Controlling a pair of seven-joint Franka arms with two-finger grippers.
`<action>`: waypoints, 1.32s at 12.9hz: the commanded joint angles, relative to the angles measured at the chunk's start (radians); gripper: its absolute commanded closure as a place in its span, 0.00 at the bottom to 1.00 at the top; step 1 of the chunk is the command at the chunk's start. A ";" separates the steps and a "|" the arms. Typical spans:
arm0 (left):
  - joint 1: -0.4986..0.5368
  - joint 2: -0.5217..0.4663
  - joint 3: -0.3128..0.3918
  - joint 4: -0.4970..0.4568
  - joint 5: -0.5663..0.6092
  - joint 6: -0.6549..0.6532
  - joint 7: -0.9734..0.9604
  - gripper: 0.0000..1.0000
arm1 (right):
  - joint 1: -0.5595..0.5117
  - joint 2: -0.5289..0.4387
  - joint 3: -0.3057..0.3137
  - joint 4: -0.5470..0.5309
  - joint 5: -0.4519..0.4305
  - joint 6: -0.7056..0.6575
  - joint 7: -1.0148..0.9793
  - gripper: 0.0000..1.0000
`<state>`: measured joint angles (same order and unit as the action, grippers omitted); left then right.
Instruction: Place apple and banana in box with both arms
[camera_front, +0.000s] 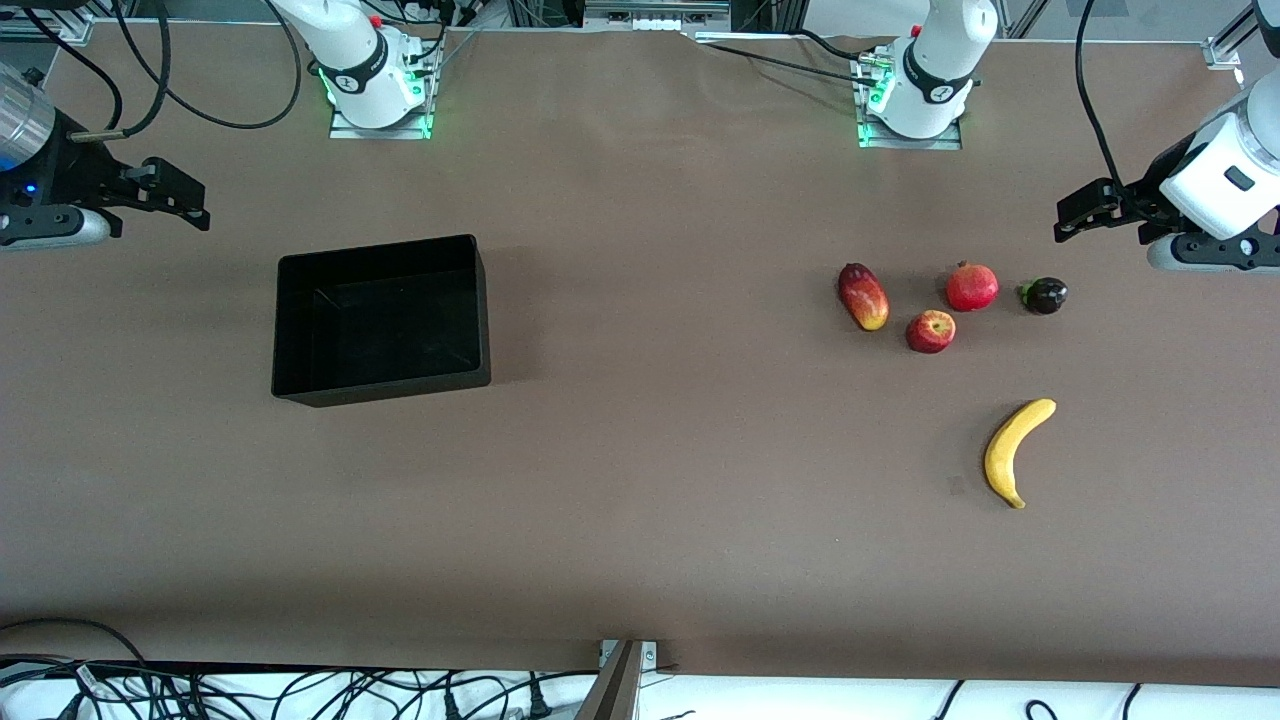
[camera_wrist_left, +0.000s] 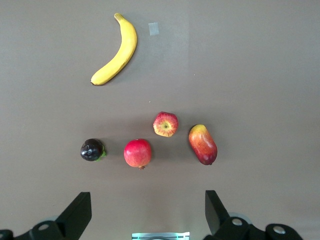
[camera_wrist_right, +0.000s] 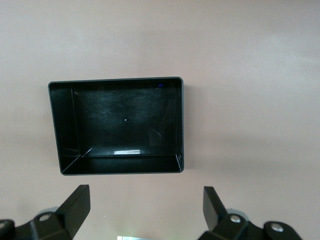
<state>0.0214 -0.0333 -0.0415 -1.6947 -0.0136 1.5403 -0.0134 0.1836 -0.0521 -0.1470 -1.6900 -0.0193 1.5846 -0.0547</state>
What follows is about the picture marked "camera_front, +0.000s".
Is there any aluminium frame profile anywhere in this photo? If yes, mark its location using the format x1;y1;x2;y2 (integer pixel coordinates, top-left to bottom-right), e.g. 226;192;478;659
0;8;97;47
1204;0;1280;71

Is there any black looping cable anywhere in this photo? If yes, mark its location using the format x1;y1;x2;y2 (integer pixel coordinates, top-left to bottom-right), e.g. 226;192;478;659
108;0;304;131

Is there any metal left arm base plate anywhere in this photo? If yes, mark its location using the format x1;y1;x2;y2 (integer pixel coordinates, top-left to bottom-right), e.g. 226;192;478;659
853;50;964;151

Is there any black arcing floor cable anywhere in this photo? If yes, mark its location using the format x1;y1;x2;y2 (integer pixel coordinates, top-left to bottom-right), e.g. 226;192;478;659
0;617;151;669

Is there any white power strip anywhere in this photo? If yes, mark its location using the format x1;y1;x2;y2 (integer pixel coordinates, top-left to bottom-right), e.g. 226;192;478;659
583;0;733;33

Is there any long black table cable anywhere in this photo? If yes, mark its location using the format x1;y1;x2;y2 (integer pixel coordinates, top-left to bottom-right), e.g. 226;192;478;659
697;42;863;85

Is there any short black table cable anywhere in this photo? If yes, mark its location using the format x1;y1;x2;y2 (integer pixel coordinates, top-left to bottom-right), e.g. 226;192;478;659
795;28;867;61

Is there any red yellow mango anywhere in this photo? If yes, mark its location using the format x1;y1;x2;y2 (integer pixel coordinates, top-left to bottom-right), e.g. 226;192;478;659
838;262;890;332

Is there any thin black cable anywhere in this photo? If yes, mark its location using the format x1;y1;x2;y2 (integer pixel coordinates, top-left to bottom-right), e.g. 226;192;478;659
20;8;125;131

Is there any small metal bracket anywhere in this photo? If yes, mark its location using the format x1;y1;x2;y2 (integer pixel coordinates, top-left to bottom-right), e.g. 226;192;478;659
598;640;661;670

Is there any red pomegranate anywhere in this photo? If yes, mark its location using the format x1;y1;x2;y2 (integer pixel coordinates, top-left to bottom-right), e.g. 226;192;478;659
946;260;1000;313

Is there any black cable with brass plug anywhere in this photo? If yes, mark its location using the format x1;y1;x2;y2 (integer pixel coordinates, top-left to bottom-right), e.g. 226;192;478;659
68;0;173;142

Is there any grey metal beam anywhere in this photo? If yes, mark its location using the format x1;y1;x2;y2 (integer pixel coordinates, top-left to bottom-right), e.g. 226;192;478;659
572;640;646;720

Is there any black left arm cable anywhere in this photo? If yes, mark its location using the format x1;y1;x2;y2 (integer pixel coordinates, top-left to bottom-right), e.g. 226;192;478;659
1074;0;1141;216

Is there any yellow banana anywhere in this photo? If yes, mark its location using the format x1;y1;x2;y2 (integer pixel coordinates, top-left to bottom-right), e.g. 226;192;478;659
984;398;1058;510

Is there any red yellow apple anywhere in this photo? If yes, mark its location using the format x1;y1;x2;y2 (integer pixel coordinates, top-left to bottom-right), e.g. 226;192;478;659
906;309;957;355

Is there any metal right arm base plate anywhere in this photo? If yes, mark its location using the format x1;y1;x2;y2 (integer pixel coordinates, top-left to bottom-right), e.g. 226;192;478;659
329;38;443;141

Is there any black plastic box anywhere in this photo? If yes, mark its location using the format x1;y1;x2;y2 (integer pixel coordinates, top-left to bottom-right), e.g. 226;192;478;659
271;234;492;408

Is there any dark purple eggplant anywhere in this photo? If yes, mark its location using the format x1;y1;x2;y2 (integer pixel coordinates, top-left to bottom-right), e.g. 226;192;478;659
1018;277;1069;316

